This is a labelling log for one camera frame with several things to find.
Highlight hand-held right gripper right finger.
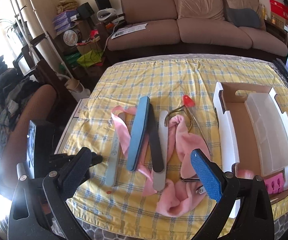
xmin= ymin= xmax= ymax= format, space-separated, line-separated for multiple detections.
xmin=190 ymin=149 xmax=275 ymax=240

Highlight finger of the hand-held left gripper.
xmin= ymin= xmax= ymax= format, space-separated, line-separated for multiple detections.
xmin=49 ymin=153 xmax=71 ymax=161
xmin=90 ymin=152 xmax=103 ymax=167

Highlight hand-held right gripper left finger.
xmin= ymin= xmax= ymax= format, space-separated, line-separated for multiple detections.
xmin=7 ymin=147 xmax=93 ymax=240

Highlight pale green nail file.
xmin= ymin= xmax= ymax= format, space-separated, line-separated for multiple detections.
xmin=106 ymin=111 xmax=127 ymax=187

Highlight pink satin ribbon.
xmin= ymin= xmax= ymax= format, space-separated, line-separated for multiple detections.
xmin=111 ymin=106 xmax=157 ymax=195

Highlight pink fluffy headband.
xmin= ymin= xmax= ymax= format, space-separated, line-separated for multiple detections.
xmin=156 ymin=116 xmax=256 ymax=217

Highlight blue nail buffer block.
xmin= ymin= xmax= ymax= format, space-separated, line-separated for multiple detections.
xmin=126 ymin=96 xmax=151 ymax=172

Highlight white cardboard box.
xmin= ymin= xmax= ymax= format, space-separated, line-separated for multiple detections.
xmin=213 ymin=81 xmax=288 ymax=219

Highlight black nail file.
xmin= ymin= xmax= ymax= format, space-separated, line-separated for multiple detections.
xmin=146 ymin=104 xmax=165 ymax=174

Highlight grey nail file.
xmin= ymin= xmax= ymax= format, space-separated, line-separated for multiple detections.
xmin=152 ymin=110 xmax=170 ymax=192

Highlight pink toe separator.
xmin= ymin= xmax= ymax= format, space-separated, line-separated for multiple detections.
xmin=264 ymin=173 xmax=285 ymax=188
xmin=265 ymin=182 xmax=286 ymax=195

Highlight clear plastic box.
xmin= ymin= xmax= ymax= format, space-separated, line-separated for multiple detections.
xmin=244 ymin=91 xmax=288 ymax=178

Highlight gold cuticle nipper red cap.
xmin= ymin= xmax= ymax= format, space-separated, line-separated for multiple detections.
xmin=164 ymin=95 xmax=197 ymax=133

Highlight thin silver cuticle pusher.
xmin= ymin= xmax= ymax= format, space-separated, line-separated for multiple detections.
xmin=191 ymin=105 xmax=212 ymax=155

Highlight pile of clothes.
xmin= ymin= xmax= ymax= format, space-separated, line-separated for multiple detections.
xmin=0 ymin=55 xmax=40 ymax=160

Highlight dark wooden chair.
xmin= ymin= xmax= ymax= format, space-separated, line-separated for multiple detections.
xmin=12 ymin=34 xmax=67 ymax=101

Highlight green bag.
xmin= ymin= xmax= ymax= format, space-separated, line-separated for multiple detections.
xmin=77 ymin=50 xmax=105 ymax=68

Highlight yellow plaid tablecloth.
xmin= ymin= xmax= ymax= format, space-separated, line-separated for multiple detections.
xmin=55 ymin=54 xmax=288 ymax=224

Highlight round printed tin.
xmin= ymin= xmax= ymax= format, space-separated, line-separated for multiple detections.
xmin=63 ymin=29 xmax=83 ymax=46

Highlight white coat stand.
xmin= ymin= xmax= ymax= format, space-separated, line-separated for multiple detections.
xmin=4 ymin=0 xmax=75 ymax=80

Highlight potted plant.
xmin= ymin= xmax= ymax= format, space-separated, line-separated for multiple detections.
xmin=0 ymin=17 xmax=22 ymax=41

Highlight stack of purple boxes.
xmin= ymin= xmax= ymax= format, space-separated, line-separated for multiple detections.
xmin=53 ymin=10 xmax=78 ymax=32

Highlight white papers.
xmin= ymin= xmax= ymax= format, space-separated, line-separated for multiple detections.
xmin=111 ymin=23 xmax=148 ymax=40

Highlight straw bundle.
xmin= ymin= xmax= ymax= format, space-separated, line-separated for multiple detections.
xmin=56 ymin=0 xmax=78 ymax=14

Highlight black speaker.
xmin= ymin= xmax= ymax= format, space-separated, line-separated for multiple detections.
xmin=95 ymin=0 xmax=111 ymax=12
xmin=78 ymin=2 xmax=95 ymax=19

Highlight white nail lamp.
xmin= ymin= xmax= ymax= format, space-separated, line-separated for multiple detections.
xmin=97 ymin=8 xmax=118 ymax=22

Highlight brown sofa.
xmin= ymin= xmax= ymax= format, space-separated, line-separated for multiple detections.
xmin=105 ymin=0 xmax=288 ymax=58

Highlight grey cushion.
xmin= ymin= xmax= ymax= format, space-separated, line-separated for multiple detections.
xmin=225 ymin=6 xmax=262 ymax=29

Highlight red box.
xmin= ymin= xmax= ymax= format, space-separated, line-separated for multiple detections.
xmin=269 ymin=0 xmax=288 ymax=14

